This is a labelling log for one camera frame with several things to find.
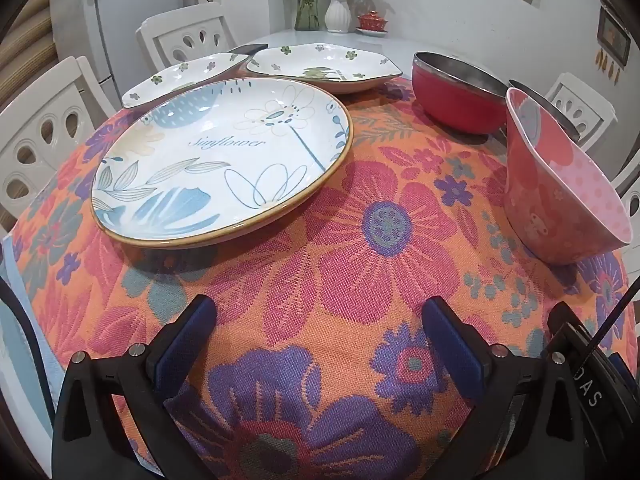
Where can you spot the small green-flower white plate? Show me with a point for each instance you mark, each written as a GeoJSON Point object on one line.
{"type": "Point", "coordinates": [185, 77]}

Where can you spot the white saucer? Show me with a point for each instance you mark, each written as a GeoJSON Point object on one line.
{"type": "Point", "coordinates": [372, 33]}

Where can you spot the white dining chair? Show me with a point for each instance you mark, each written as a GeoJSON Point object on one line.
{"type": "Point", "coordinates": [35, 125]}
{"type": "Point", "coordinates": [585, 105]}
{"type": "Point", "coordinates": [170, 35]}
{"type": "Point", "coordinates": [629, 180]}

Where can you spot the small framed picture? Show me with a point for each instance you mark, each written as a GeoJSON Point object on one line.
{"type": "Point", "coordinates": [612, 35]}

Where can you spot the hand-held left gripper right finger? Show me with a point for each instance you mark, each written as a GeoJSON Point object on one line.
{"type": "Point", "coordinates": [454, 345]}

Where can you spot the large green-flower white plate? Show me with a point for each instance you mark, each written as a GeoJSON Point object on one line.
{"type": "Point", "coordinates": [320, 62]}

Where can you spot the green glass vase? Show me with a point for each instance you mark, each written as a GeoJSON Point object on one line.
{"type": "Point", "coordinates": [306, 10]}

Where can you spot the brown striped curtain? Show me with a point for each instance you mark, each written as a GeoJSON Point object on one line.
{"type": "Point", "coordinates": [30, 30]}

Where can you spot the orange wall stickers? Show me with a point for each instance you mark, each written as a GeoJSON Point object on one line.
{"type": "Point", "coordinates": [607, 64]}

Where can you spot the white refrigerator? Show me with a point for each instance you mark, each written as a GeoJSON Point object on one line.
{"type": "Point", "coordinates": [95, 25]}

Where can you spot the floral orange tablecloth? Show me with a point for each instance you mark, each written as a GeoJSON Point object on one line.
{"type": "Point", "coordinates": [350, 270]}

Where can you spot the pink patterned bowl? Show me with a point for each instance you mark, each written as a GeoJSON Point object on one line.
{"type": "Point", "coordinates": [545, 195]}

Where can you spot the red bowl with steel interior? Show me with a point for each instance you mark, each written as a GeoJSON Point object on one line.
{"type": "Point", "coordinates": [450, 105]}

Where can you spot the white ribbed vase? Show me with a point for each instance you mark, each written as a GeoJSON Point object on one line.
{"type": "Point", "coordinates": [337, 16]}

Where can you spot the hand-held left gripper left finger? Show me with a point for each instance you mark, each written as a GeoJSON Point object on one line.
{"type": "Point", "coordinates": [186, 340]}

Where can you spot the red teacup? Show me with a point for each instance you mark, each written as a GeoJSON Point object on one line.
{"type": "Point", "coordinates": [372, 21]}

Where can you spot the blue floral round plate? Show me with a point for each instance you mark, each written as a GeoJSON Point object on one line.
{"type": "Point", "coordinates": [210, 160]}

